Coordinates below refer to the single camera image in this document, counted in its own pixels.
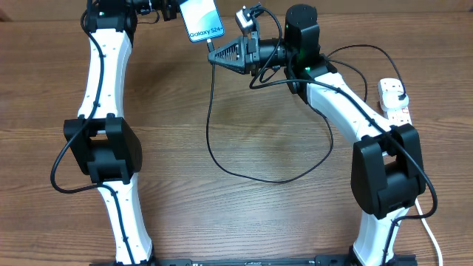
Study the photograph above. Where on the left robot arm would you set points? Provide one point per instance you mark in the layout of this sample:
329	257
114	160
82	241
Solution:
103	144

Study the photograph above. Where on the white power strip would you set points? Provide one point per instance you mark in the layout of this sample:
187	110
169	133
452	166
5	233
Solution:
397	117

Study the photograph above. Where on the white charger plug adapter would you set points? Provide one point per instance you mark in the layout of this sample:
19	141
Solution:
390	101

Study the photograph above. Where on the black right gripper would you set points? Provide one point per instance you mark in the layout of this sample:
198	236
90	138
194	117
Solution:
244	45

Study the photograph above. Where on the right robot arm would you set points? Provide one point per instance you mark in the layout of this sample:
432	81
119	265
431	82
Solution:
387	174

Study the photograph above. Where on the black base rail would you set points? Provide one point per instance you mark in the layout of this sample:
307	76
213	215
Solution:
255	262

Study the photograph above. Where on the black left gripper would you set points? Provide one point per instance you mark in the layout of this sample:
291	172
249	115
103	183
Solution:
171	8

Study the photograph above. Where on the Galaxy smartphone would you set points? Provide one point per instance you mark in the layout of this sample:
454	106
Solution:
202	19

